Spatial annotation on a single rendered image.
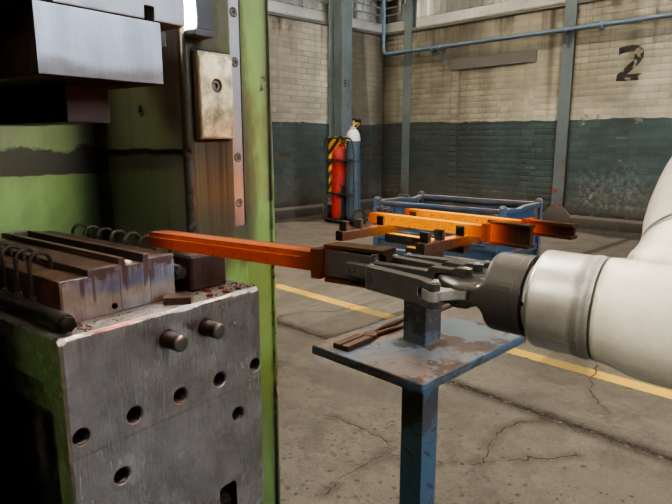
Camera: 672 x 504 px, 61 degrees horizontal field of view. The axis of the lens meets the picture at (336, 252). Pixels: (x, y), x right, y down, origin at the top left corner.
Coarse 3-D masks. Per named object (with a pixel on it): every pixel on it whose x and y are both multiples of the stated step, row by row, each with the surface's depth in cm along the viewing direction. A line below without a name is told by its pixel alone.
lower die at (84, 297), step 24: (0, 240) 112; (24, 240) 110; (96, 240) 111; (0, 264) 95; (24, 264) 95; (72, 264) 90; (96, 264) 90; (120, 264) 91; (144, 264) 94; (168, 264) 98; (0, 288) 96; (24, 288) 90; (48, 288) 85; (72, 288) 85; (96, 288) 88; (120, 288) 91; (144, 288) 95; (168, 288) 98; (72, 312) 85; (96, 312) 88
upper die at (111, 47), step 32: (32, 0) 76; (0, 32) 82; (32, 32) 77; (64, 32) 80; (96, 32) 83; (128, 32) 87; (160, 32) 91; (0, 64) 84; (32, 64) 78; (64, 64) 80; (96, 64) 84; (128, 64) 88; (160, 64) 92
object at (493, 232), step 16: (400, 224) 127; (416, 224) 124; (432, 224) 121; (448, 224) 118; (464, 224) 115; (480, 224) 115; (496, 224) 110; (512, 224) 108; (528, 224) 107; (496, 240) 111; (512, 240) 109; (528, 240) 106
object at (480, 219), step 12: (420, 216) 138; (432, 216) 135; (444, 216) 133; (456, 216) 131; (468, 216) 128; (480, 216) 127; (492, 216) 127; (540, 228) 117; (552, 228) 115; (564, 228) 114
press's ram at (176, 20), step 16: (0, 0) 77; (16, 0) 77; (48, 0) 79; (64, 0) 79; (80, 0) 81; (96, 0) 83; (112, 0) 84; (128, 0) 86; (144, 0) 89; (160, 0) 91; (176, 0) 93; (128, 16) 87; (144, 16) 89; (160, 16) 91; (176, 16) 93
